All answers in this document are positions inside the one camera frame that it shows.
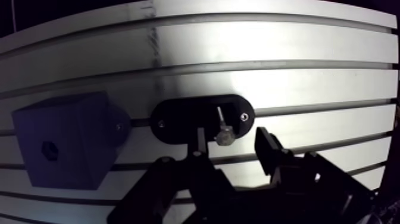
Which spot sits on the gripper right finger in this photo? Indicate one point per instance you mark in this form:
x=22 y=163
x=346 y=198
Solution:
x=300 y=175

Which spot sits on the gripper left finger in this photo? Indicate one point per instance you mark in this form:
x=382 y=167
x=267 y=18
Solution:
x=200 y=178

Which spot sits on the steel bolt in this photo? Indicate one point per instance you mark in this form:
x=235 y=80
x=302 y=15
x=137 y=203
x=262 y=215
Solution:
x=223 y=133

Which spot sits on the black oval holder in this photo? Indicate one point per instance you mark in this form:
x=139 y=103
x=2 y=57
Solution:
x=187 y=120

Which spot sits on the dark blue-grey block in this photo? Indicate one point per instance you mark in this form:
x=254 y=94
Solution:
x=67 y=140

